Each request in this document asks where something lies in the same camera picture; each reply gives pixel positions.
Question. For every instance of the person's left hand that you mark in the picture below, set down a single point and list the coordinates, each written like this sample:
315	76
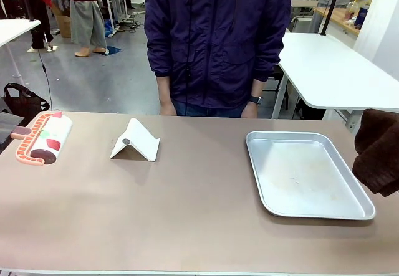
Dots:
250	110

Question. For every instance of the person's right hand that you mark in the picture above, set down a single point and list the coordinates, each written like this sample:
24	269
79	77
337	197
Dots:
167	107

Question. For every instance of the dark brown cloth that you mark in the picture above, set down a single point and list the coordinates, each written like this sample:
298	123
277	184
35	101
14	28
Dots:
378	157

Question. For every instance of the person's right forearm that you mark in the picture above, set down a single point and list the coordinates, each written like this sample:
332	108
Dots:
163	87

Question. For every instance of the person's left forearm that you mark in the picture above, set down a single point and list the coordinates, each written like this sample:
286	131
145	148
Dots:
257	88

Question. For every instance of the black wrist watch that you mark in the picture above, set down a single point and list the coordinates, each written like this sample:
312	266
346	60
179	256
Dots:
256	99

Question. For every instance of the blue jeans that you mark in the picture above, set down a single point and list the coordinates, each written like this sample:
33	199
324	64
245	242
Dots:
209	111

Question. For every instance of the white folded roller stand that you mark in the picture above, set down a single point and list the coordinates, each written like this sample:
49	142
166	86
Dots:
137	142

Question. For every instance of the purple jacket torso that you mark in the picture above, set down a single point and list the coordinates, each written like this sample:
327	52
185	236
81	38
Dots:
218	39

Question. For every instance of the silver metal tray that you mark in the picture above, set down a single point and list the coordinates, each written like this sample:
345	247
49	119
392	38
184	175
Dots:
308	176

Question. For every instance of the large white table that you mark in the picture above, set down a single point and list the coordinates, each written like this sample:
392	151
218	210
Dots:
330	70

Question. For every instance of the red paper scrap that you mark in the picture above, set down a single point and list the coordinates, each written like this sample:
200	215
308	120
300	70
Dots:
53	145
58	114

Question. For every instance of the mannequin in grey skirt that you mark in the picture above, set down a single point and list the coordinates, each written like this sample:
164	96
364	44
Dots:
85	20

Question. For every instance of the green paper scrap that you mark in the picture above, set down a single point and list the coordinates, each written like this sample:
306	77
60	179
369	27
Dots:
46	133

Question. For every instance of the wooden desk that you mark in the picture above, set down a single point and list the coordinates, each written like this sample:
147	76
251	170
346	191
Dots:
339	19

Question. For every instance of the cardboard box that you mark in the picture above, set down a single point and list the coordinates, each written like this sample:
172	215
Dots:
65	23

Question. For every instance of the clear plastic cup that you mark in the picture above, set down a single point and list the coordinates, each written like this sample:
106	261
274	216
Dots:
351	12

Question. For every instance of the black handbag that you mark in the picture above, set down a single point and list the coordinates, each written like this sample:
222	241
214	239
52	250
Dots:
25	101

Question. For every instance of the blue drink can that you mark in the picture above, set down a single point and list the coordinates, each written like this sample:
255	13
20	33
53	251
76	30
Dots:
362	17

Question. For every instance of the dark grey panel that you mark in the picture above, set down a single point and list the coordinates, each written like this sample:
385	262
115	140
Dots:
9	129

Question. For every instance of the small white table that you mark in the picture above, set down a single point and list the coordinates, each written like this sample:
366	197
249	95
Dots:
15	28

